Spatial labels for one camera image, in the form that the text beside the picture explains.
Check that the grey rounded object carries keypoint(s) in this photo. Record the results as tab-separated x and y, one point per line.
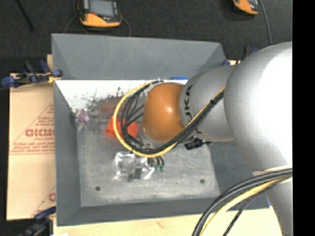
94	126

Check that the orange plastic object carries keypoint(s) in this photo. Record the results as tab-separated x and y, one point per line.
110	129

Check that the brown cardboard board, red print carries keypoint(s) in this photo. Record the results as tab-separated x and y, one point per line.
29	171

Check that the grey metal bin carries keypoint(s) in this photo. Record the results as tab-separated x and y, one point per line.
137	58

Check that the purple and white toy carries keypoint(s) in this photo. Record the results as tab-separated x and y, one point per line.
83	116

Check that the black cylinder on white bracket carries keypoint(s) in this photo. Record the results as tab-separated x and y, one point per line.
194	144

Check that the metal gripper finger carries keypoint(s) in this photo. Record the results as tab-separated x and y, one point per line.
131	178
138	172

